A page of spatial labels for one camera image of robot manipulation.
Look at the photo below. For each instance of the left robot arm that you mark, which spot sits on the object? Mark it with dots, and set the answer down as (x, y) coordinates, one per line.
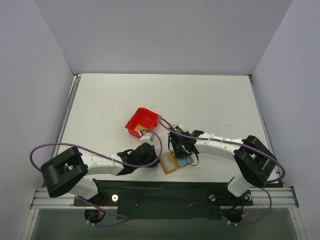
(68, 172)

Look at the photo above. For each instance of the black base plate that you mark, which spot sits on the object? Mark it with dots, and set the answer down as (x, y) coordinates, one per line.
(164, 200)

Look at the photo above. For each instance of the aluminium frame rail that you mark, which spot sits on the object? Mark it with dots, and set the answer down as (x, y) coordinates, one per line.
(281, 197)

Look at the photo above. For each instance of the red plastic bin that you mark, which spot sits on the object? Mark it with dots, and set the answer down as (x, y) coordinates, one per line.
(144, 117)

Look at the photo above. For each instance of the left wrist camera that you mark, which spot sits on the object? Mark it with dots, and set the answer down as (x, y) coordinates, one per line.
(146, 137)

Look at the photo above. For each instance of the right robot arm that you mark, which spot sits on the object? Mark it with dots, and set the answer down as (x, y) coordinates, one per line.
(255, 162)

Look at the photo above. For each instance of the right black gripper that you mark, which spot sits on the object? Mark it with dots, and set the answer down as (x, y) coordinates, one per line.
(179, 149)

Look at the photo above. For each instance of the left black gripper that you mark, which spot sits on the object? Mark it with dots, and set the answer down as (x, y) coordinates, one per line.
(152, 155)

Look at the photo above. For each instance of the orange credit card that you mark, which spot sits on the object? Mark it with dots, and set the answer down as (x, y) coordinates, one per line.
(138, 128)
(169, 162)

